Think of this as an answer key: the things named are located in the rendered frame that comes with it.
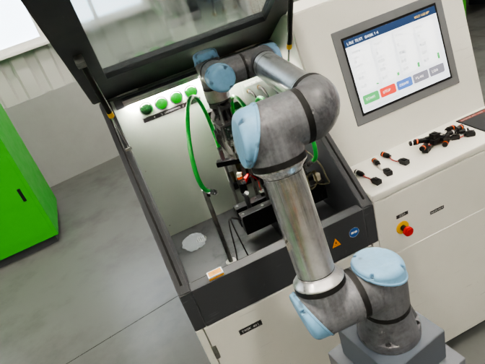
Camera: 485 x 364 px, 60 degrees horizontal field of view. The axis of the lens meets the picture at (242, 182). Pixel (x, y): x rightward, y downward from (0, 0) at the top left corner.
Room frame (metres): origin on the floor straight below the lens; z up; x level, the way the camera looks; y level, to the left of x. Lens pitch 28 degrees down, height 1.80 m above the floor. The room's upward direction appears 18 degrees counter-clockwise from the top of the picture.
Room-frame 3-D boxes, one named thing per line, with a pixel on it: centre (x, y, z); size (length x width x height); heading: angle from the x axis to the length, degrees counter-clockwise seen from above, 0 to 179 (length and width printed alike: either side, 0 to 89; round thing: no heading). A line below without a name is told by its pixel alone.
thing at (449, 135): (1.34, -0.75, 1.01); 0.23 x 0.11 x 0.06; 102
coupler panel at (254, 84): (1.64, -0.18, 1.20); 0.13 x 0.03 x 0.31; 102
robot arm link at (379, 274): (0.71, -0.23, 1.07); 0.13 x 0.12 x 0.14; 99
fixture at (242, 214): (1.36, -0.11, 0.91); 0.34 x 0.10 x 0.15; 102
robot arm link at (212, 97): (1.27, -0.01, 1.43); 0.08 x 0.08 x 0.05
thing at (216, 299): (1.10, -0.05, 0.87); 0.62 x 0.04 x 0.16; 102
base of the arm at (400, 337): (0.71, -0.23, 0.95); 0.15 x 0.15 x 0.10
